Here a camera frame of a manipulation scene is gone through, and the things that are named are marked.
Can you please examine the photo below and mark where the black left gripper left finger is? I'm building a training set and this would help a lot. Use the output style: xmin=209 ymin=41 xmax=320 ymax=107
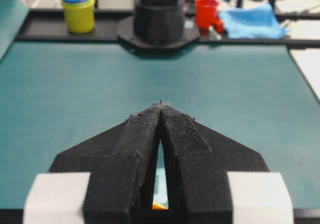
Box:
xmin=23 ymin=101 xmax=161 ymax=224

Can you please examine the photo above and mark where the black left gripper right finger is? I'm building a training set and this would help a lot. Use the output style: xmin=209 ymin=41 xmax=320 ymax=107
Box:
xmin=159 ymin=101 xmax=295 ymax=224

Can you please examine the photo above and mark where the orange plastic cup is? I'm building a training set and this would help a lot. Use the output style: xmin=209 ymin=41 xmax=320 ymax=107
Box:
xmin=152 ymin=201 xmax=169 ymax=211

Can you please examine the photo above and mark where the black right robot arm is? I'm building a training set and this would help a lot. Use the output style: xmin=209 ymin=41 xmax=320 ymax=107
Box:
xmin=119 ymin=0 xmax=294 ymax=224

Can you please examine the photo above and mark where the red plastic cup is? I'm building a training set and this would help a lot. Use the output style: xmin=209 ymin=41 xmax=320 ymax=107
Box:
xmin=195 ymin=0 xmax=225 ymax=34

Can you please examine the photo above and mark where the yellow-green cup stack blue rim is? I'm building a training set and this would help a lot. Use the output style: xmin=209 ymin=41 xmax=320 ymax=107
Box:
xmin=61 ymin=0 xmax=95 ymax=34

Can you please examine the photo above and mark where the blue cloth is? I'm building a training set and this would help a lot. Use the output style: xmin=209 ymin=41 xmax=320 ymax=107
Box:
xmin=218 ymin=3 xmax=287 ymax=39

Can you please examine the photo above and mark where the black table frame rail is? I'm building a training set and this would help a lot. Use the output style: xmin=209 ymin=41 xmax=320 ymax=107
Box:
xmin=15 ymin=9 xmax=320 ymax=51

